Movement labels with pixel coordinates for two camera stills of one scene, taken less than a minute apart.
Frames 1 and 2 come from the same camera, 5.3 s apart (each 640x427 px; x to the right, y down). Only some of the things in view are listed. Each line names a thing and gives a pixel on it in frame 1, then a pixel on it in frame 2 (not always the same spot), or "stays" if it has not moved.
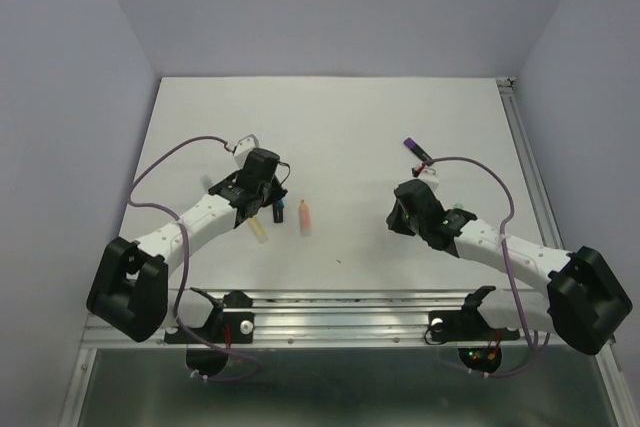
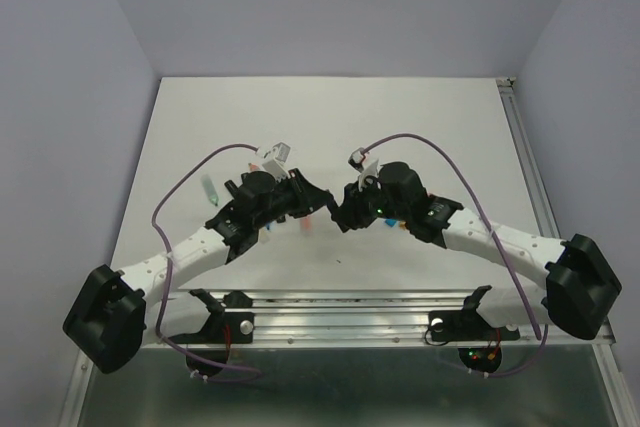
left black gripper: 277,192 → 308,197
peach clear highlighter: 305,218 stays
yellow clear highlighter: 258,229 stays
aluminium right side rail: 543,212 stays
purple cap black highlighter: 411,144 → 334,210
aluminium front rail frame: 349,317 stays
